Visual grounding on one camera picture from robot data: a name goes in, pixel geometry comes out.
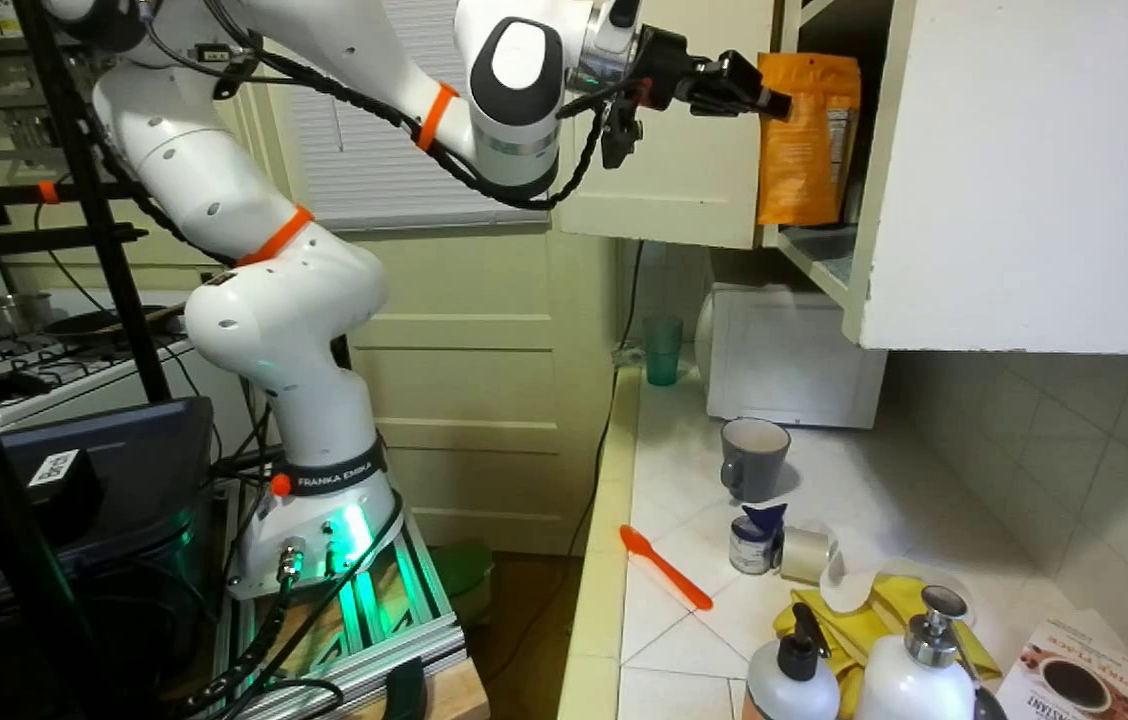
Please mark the dark storage case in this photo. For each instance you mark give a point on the dark storage case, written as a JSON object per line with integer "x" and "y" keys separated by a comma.
{"x": 125, "y": 481}

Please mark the teal plastic cup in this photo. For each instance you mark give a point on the teal plastic cup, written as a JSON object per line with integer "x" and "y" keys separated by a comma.
{"x": 667, "y": 354}

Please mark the white plastic lid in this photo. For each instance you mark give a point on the white plastic lid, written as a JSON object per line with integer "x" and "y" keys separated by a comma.
{"x": 845, "y": 572}

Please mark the white window blind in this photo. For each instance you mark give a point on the white window blind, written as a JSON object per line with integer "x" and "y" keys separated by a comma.
{"x": 364, "y": 173}

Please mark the orange plastic spoon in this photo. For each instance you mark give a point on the orange plastic spoon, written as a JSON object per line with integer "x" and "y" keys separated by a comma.
{"x": 667, "y": 567}

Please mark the grey ceramic mug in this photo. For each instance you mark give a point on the grey ceramic mug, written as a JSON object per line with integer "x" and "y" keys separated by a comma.
{"x": 758, "y": 462}

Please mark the clear tape roll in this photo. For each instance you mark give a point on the clear tape roll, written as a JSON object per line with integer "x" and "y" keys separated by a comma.
{"x": 805, "y": 558}

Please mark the black metal stand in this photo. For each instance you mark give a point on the black metal stand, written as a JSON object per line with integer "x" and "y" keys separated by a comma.
{"x": 87, "y": 173}

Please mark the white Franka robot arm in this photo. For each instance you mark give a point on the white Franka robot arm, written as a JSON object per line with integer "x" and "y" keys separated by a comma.
{"x": 285, "y": 333}

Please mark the open cream cabinet door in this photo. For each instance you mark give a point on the open cream cabinet door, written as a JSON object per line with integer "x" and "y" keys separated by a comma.
{"x": 1047, "y": 173}

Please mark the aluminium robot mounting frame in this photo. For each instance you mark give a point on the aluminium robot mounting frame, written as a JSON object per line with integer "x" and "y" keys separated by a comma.
{"x": 379, "y": 640}

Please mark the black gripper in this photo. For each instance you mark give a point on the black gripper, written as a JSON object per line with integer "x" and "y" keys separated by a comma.
{"x": 667, "y": 64}

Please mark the orange sachet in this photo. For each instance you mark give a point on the orange sachet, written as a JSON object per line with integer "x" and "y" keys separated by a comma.
{"x": 805, "y": 143}

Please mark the yellow cloth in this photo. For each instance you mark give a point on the yellow cloth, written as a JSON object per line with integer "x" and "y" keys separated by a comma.
{"x": 886, "y": 615}

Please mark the cream wall cabinet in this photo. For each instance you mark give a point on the cream wall cabinet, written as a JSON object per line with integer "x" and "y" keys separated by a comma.
{"x": 821, "y": 262}

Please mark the white bottle with silver pump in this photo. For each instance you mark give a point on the white bottle with silver pump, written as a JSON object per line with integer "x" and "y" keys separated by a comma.
{"x": 918, "y": 674}

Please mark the closed cream cabinet door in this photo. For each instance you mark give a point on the closed cream cabinet door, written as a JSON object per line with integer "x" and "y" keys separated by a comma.
{"x": 686, "y": 186}

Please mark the soap bottle with black pump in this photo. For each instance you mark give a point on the soap bottle with black pump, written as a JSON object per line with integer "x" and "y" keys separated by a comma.
{"x": 789, "y": 680}

